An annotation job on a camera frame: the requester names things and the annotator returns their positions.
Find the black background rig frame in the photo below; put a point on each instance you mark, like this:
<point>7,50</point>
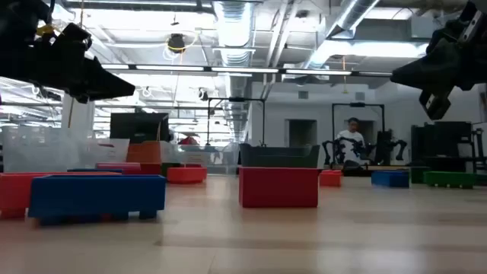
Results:
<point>236,99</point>
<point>357,104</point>

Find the orange plastic bin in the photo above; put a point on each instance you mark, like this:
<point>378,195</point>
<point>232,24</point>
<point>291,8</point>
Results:
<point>144,152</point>

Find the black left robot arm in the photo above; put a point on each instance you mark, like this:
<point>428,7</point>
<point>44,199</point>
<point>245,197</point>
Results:
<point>15,42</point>

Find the person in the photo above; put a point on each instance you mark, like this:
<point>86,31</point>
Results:
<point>351,137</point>

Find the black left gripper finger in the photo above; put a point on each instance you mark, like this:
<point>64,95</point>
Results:
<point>106,85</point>

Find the silver round air duct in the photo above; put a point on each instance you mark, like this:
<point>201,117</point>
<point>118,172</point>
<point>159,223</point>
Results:
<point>342,23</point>

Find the white square column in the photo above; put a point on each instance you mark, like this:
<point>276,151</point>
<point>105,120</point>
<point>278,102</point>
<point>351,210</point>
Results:
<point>78,110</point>

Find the red rounded background object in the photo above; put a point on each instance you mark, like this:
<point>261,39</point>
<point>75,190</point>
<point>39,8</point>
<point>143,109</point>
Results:
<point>189,141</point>

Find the black background robot arm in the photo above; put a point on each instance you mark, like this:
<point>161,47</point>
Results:
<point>392,146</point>
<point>328,148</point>

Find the small clear plastic bin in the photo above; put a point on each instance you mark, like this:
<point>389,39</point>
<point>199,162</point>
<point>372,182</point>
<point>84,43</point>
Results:
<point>205,158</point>

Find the black background cabinet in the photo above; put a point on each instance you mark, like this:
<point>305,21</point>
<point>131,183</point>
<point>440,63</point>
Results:
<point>441,144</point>

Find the silver spiral air duct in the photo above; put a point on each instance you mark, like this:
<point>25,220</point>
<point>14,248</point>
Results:
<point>232,30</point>

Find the black background monitor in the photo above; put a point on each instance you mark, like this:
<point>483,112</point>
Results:
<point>139,127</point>

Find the black background stand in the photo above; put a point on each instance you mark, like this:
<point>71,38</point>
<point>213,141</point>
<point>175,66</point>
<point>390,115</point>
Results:
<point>478,148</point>

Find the long green toy brick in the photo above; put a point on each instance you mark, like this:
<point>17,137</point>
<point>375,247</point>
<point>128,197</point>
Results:
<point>449,179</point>

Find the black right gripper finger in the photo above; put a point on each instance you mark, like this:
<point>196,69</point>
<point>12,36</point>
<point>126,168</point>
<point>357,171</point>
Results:
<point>418,74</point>

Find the large clear plastic bin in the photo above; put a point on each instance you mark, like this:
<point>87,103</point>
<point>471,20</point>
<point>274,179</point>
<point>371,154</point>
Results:
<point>45,148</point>

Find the teal plastic bin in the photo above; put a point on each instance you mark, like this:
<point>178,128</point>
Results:
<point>279,156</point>

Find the orange toy brick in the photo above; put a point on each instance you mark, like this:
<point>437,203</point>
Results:
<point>330,179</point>
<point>186,175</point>
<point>13,194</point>

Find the black overhead bar with lights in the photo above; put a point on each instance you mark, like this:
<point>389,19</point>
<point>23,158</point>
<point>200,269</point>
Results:
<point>247,70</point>

